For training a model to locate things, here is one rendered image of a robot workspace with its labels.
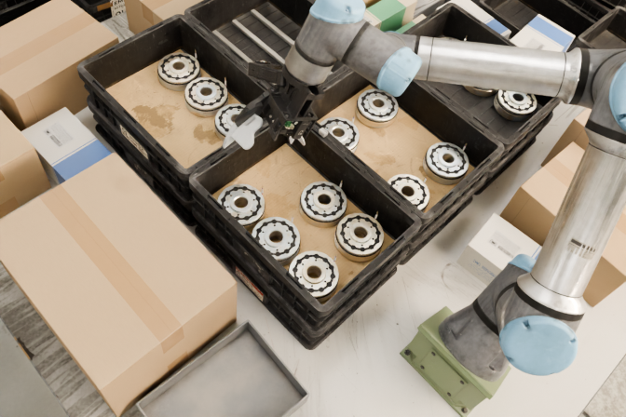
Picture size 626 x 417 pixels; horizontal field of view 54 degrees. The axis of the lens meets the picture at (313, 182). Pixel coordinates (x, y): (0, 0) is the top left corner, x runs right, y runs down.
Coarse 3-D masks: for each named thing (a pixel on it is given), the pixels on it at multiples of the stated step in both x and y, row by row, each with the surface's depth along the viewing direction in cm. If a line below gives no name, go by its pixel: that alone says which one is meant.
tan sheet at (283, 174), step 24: (264, 168) 139; (288, 168) 140; (312, 168) 141; (216, 192) 135; (264, 192) 136; (288, 192) 137; (264, 216) 132; (288, 216) 133; (312, 240) 130; (384, 240) 132; (288, 264) 127; (336, 264) 128; (360, 264) 128; (336, 288) 125
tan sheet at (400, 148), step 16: (336, 112) 151; (352, 112) 152; (400, 112) 154; (368, 128) 150; (384, 128) 150; (400, 128) 151; (416, 128) 151; (368, 144) 147; (384, 144) 147; (400, 144) 148; (416, 144) 148; (432, 144) 149; (368, 160) 144; (384, 160) 145; (400, 160) 145; (416, 160) 146; (384, 176) 142; (416, 176) 143; (464, 176) 145; (432, 192) 141; (448, 192) 142
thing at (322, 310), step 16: (224, 160) 128; (352, 160) 131; (192, 176) 124; (368, 176) 129; (208, 192) 123; (384, 192) 129; (224, 208) 121; (400, 208) 126; (240, 224) 119; (416, 224) 124; (256, 240) 118; (400, 240) 123; (272, 256) 116; (384, 256) 119; (288, 272) 115; (368, 272) 117; (304, 288) 113; (352, 288) 114; (320, 304) 112; (336, 304) 113
